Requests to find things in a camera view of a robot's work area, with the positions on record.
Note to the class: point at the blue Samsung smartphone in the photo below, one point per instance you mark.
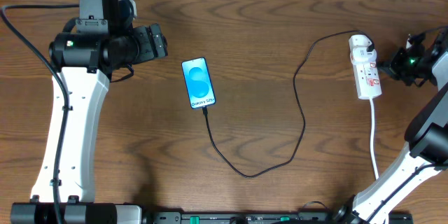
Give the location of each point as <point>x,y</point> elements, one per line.
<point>198,83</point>

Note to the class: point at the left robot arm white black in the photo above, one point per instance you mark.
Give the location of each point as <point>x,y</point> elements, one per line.
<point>82,59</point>

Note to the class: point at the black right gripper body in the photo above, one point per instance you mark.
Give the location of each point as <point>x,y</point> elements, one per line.
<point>395,65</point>

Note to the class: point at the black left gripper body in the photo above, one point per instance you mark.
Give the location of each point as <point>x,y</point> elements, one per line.
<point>156,40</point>

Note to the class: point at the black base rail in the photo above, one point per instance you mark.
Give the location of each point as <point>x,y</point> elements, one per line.
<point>171,217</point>

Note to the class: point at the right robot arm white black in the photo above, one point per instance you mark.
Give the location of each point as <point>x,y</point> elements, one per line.
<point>424,153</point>

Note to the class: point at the white USB wall charger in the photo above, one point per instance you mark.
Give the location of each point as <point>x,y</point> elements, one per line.
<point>362,49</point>

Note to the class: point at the white power strip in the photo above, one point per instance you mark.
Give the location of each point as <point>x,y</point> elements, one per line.
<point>366,78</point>

